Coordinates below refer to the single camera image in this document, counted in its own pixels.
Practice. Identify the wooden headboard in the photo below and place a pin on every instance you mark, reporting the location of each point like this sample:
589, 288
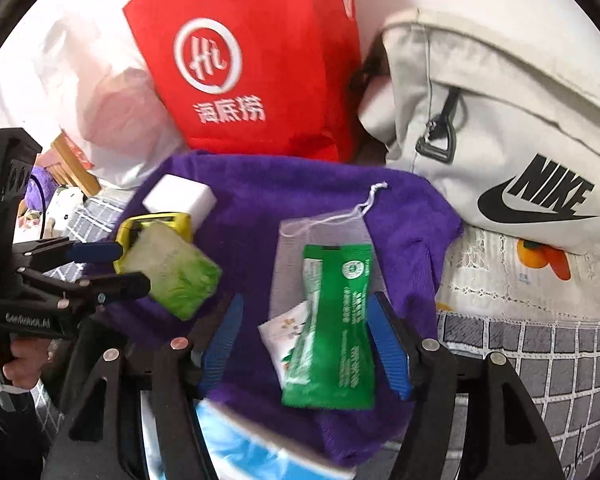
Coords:
72, 170

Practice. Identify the white floral pillow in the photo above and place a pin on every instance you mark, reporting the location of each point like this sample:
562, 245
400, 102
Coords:
65, 210

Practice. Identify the purple plush toy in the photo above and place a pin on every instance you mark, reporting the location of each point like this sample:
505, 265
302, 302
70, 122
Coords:
39, 185

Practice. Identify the purple towel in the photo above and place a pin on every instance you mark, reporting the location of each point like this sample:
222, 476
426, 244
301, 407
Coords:
260, 200

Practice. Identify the white lace fruit-print sheet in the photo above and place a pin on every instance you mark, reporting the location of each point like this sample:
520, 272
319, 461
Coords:
485, 280

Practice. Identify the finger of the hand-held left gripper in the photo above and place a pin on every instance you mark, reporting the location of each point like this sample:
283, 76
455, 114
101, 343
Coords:
95, 251
120, 285

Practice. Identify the clear plastic snack bag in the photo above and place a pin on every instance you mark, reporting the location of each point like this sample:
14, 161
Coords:
175, 270

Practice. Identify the grey waist bag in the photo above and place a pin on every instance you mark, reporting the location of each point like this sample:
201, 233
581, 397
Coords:
505, 110

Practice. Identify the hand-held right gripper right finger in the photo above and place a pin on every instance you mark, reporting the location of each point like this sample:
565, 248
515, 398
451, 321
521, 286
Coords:
387, 345

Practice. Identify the white plastic shopping bag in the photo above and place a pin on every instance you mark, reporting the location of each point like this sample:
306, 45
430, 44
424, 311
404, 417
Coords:
80, 100

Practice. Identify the small white printed packet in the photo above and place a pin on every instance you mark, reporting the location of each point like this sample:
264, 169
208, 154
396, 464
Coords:
277, 335

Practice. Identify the blue tissue box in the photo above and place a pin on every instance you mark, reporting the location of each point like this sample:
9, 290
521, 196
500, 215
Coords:
250, 450

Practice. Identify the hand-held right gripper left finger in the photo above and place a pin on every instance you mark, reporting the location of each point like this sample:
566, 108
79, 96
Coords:
225, 345

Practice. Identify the yellow eye mask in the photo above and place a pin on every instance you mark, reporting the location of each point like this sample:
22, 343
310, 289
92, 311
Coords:
130, 232

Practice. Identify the green sachet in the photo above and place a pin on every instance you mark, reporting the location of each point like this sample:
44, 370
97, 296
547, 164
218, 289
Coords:
330, 320

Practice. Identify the person's left forearm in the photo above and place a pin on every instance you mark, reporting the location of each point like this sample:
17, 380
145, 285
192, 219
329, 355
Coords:
10, 440

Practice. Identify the person's left hand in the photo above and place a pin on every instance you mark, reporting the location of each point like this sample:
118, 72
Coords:
30, 367

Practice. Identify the red paper bag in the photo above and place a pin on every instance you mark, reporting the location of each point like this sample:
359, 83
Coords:
260, 35

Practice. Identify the white sponge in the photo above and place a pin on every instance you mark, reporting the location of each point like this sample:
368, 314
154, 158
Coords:
180, 200

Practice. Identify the grey checkered blanket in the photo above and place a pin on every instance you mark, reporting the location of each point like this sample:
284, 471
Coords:
545, 385

